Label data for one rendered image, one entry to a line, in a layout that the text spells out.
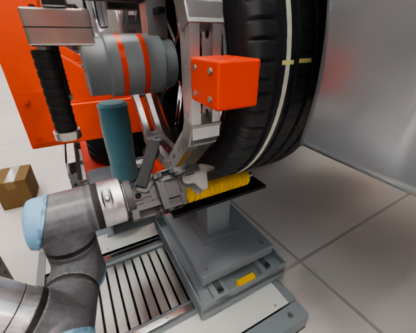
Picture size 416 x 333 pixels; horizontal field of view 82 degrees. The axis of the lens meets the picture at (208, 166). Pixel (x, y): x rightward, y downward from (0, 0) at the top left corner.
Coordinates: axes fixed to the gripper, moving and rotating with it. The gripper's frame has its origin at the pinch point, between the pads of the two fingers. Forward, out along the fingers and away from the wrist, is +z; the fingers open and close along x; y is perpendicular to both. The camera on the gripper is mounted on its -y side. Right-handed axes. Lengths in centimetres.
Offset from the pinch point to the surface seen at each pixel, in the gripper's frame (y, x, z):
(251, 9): -15.2, 28.8, 2.4
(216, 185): 3.3, -12.7, 6.4
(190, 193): 3.2, -12.7, -2.0
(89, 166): -39, -91, -26
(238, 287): 36.2, -30.7, 9.7
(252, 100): -2.7, 23.7, -0.1
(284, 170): -5, -95, 106
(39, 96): -51, -39, -36
